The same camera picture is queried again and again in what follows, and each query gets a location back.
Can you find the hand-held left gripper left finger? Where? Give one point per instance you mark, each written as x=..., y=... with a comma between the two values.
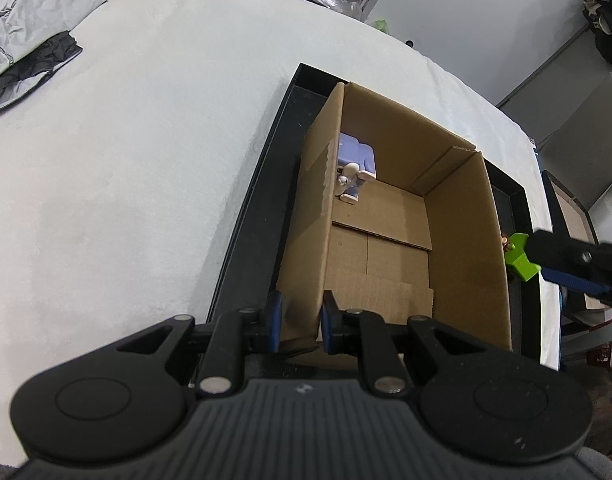
x=275, y=321

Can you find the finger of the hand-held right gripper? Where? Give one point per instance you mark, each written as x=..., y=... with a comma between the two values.
x=571, y=280

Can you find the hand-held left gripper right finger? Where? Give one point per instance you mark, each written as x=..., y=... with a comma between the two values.
x=330, y=327

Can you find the green toy block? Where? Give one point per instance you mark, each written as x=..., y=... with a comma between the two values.
x=521, y=260

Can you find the brown cardboard box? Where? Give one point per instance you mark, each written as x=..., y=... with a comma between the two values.
x=386, y=240

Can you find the brown-haired doll figure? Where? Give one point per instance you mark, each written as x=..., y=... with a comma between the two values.
x=507, y=245

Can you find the red crate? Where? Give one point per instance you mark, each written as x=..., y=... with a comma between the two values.
x=603, y=355

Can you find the grey cabinet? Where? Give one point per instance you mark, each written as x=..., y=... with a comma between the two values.
x=576, y=125

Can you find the purple toy figure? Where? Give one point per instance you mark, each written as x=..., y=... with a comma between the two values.
x=358, y=157

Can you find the green plastic bag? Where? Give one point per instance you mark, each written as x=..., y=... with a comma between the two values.
x=381, y=24

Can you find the clear plastic bag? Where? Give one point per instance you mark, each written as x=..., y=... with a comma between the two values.
x=350, y=7

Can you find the grey garment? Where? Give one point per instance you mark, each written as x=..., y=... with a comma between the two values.
x=31, y=15

